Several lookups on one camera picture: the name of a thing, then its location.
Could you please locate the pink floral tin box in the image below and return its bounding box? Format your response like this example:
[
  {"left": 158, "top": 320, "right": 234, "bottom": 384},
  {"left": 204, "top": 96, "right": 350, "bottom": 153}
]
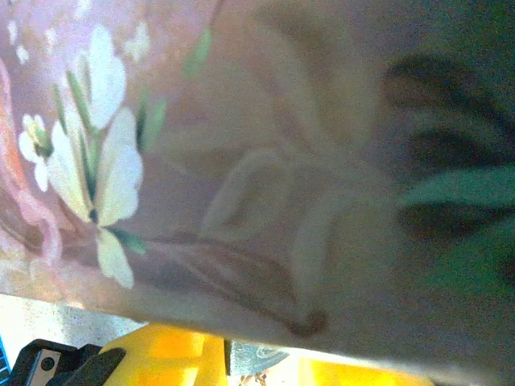
[{"left": 0, "top": 0, "right": 515, "bottom": 386}]

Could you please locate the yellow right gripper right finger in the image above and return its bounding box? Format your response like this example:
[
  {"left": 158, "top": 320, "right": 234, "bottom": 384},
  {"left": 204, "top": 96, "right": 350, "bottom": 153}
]
[{"left": 277, "top": 357, "right": 439, "bottom": 386}]

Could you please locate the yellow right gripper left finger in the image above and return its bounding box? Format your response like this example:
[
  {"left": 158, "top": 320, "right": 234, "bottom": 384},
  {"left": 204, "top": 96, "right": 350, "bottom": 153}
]
[{"left": 101, "top": 324, "right": 227, "bottom": 386}]

